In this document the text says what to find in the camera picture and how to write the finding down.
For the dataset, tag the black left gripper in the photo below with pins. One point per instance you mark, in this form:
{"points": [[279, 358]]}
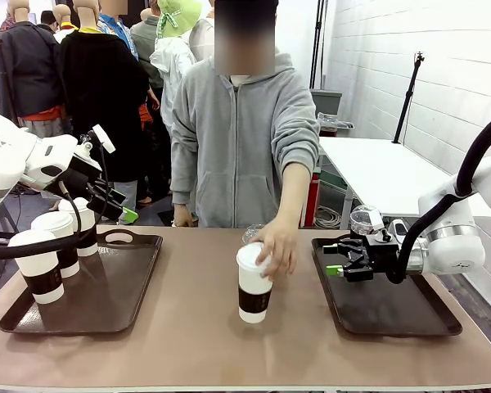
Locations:
{"points": [[79, 180]]}

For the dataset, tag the person's left hand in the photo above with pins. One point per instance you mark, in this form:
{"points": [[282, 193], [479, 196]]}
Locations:
{"points": [[280, 245]]}

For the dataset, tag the mannequin in white shirt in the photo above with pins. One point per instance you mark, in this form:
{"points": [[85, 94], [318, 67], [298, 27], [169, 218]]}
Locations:
{"points": [[202, 41]]}

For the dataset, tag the person in blue patterned shirt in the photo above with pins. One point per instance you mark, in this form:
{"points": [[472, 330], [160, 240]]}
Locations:
{"points": [[116, 28]]}

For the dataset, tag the red box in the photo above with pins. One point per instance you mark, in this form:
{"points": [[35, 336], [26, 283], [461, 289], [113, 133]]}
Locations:
{"points": [[312, 200]]}

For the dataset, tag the green bucket hat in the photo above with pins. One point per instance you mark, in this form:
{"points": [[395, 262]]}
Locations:
{"points": [[180, 16]]}

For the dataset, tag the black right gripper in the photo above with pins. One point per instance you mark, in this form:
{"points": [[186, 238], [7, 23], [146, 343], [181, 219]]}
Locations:
{"points": [[382, 256]]}

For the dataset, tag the clear plastic dome-lid cup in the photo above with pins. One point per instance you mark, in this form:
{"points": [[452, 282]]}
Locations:
{"points": [[360, 219], [251, 232]]}

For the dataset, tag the person in grey hoodie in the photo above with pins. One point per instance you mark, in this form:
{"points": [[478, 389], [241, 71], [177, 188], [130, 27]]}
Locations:
{"points": [[237, 143]]}

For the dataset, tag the mannequin in dark grey jacket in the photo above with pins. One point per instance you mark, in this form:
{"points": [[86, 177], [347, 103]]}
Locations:
{"points": [[26, 69]]}

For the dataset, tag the mannequin with yellow collar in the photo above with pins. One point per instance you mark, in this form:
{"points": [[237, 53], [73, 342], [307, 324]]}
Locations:
{"points": [[63, 24]]}

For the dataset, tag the black tripod pole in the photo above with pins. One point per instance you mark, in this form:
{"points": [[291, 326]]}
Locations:
{"points": [[409, 94]]}

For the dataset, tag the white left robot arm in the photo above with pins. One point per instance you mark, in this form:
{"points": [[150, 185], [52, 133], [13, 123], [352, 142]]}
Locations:
{"points": [[8, 151]]}

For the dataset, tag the mannequin in white jacket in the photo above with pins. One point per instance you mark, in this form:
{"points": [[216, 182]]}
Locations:
{"points": [[169, 65]]}

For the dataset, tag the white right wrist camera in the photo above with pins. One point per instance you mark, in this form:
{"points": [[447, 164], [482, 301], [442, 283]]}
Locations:
{"points": [[376, 223]]}

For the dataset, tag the person's right forearm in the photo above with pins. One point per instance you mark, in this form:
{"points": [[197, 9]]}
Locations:
{"points": [[183, 176]]}

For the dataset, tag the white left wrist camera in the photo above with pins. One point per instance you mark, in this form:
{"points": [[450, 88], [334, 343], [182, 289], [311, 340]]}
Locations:
{"points": [[104, 139]]}

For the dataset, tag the grey plastic bin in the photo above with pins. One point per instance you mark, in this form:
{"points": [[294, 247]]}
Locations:
{"points": [[327, 102]]}

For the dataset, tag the mannequin in black garment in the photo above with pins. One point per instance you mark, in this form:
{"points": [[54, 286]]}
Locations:
{"points": [[104, 102]]}

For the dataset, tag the black light stand poles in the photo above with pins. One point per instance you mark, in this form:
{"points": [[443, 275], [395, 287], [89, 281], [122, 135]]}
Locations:
{"points": [[318, 41]]}

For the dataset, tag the white paper coffee cup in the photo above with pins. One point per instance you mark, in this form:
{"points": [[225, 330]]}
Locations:
{"points": [[251, 282], [34, 262], [57, 225], [86, 233]]}

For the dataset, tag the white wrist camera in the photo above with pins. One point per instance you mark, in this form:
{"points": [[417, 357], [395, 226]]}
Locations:
{"points": [[376, 223], [104, 139]]}

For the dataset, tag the person's left forearm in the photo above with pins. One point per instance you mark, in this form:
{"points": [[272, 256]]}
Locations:
{"points": [[294, 192]]}

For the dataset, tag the white side table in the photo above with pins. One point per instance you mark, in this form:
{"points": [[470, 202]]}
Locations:
{"points": [[384, 172]]}

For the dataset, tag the dark brown plastic tray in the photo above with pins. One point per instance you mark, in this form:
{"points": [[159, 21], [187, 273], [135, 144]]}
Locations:
{"points": [[384, 303], [102, 294]]}

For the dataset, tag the person's right hand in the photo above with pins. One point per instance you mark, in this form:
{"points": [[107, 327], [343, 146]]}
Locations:
{"points": [[185, 215]]}

